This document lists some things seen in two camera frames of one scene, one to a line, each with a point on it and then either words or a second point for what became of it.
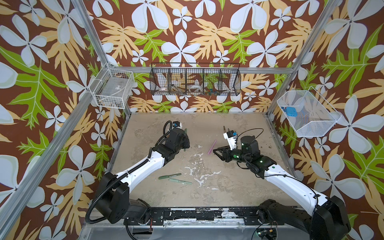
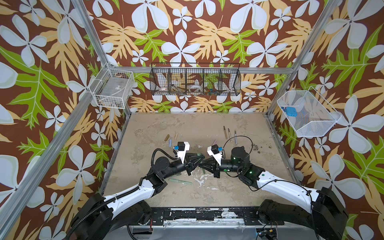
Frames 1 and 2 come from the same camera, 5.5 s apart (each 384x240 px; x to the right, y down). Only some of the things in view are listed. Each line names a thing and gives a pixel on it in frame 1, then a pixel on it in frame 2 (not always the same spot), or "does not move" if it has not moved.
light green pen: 181,181 does not move
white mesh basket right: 315,115 does not move
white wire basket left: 112,87 does not move
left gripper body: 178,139 -> 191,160
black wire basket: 195,79 does not move
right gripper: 226,154 -> 216,165
